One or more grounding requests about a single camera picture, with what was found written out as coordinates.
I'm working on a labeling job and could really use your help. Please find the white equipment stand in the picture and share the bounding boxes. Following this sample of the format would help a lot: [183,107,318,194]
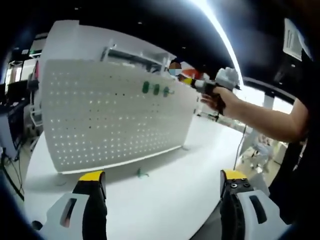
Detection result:
[27,79,43,126]

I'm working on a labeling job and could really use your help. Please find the person's right hand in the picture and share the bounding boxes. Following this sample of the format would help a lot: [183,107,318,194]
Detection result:
[199,86,238,116]

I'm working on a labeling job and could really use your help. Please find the black monitor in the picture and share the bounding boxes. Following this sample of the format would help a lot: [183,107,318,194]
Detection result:
[7,81,28,101]

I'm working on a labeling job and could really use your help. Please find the white partition wall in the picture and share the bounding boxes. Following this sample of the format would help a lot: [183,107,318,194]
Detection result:
[41,19,173,76]

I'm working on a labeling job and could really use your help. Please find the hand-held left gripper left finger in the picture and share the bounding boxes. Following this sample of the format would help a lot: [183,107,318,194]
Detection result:
[46,170,108,240]

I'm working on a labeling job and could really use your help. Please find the white perforated mounting plate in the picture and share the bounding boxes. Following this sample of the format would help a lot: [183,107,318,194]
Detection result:
[39,59,201,175]

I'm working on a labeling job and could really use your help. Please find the thin gripper cable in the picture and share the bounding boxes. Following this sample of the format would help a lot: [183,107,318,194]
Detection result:
[233,119,248,171]

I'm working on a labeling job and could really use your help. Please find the pale office chair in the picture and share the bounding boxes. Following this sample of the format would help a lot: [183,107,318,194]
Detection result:
[249,133,275,173]

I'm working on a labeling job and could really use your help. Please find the white ceiling vent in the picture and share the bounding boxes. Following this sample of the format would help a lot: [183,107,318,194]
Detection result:
[282,17,308,60]

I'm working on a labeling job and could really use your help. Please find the white metal shelf rack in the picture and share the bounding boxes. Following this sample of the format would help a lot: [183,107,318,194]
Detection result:
[101,39,173,76]

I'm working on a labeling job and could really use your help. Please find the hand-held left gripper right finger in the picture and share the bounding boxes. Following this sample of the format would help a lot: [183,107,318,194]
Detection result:
[219,169,280,240]

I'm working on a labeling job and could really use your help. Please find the long ceiling light strip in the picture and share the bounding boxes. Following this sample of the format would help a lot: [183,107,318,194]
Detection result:
[199,0,245,81]

